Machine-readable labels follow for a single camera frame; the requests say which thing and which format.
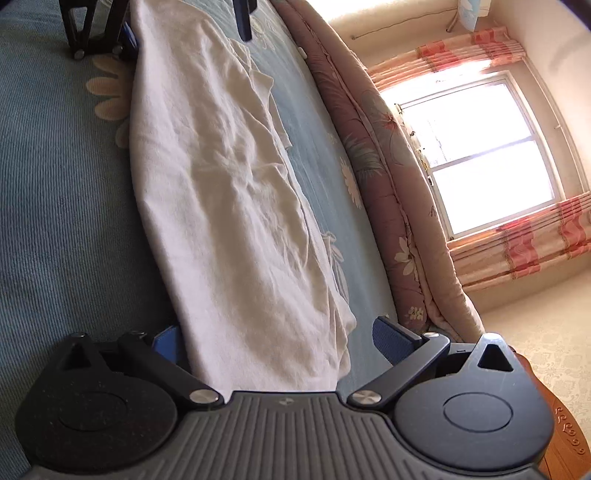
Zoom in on blue floral bed sheet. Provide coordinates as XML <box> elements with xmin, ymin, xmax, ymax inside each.
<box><xmin>0</xmin><ymin>0</ymin><xmax>403</xmax><ymax>480</ymax></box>

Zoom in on pink patterned curtain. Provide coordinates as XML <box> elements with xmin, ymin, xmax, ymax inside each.
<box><xmin>367</xmin><ymin>27</ymin><xmax>528</xmax><ymax>92</ymax></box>
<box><xmin>448</xmin><ymin>191</ymin><xmax>591</xmax><ymax>292</ymax></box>

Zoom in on wooden headboard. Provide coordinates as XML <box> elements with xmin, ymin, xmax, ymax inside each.
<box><xmin>512</xmin><ymin>351</ymin><xmax>591</xmax><ymax>480</ymax></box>

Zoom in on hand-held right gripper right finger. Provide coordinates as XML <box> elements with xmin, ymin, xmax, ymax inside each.
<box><xmin>346</xmin><ymin>316</ymin><xmax>515</xmax><ymax>413</ymax></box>

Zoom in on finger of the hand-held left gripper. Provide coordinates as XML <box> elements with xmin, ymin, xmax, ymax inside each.
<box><xmin>60</xmin><ymin>0</ymin><xmax>139</xmax><ymax>60</ymax></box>
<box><xmin>232</xmin><ymin>0</ymin><xmax>254</xmax><ymax>42</ymax></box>

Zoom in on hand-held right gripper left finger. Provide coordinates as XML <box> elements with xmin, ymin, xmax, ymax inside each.
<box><xmin>55</xmin><ymin>325</ymin><xmax>225</xmax><ymax>413</ymax></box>

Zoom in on window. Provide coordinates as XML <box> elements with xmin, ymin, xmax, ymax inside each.
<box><xmin>383</xmin><ymin>74</ymin><xmax>572</xmax><ymax>241</ymax></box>

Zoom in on white printed long-sleeve shirt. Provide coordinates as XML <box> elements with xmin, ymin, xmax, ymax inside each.
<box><xmin>129</xmin><ymin>0</ymin><xmax>358</xmax><ymax>394</ymax></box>

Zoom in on pale blue printed cloth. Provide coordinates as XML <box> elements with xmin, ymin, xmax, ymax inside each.
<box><xmin>456</xmin><ymin>0</ymin><xmax>491</xmax><ymax>31</ymax></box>

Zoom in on pink floral folded quilt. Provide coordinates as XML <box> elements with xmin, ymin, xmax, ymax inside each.
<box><xmin>270</xmin><ymin>0</ymin><xmax>486</xmax><ymax>345</ymax></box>

